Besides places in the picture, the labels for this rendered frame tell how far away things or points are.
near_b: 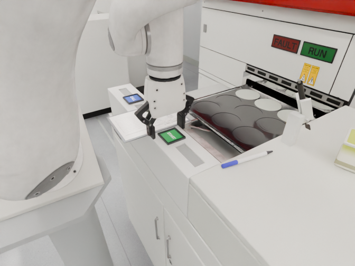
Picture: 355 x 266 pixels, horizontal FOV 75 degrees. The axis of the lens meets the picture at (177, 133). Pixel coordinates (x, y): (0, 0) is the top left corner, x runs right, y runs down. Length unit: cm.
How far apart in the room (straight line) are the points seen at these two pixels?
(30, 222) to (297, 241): 59
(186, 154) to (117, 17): 33
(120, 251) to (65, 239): 72
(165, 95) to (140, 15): 21
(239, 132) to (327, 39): 41
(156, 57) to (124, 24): 12
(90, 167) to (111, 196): 109
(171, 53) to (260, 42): 65
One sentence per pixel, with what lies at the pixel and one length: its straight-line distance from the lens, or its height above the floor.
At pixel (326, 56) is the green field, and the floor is 109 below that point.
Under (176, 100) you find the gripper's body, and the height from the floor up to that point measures 106.
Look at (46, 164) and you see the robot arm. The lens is 30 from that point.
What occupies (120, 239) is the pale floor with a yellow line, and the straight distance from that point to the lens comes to 157.
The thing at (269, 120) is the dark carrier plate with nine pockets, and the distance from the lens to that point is 87.
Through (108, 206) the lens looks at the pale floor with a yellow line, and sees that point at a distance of 174.
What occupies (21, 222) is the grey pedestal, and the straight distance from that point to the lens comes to 72.
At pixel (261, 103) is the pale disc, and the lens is 98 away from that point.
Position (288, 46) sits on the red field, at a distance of 102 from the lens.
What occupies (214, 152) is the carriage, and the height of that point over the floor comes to 88.
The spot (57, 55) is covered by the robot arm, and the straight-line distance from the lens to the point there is 22.
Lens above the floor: 133
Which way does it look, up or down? 35 degrees down
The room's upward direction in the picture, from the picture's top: straight up
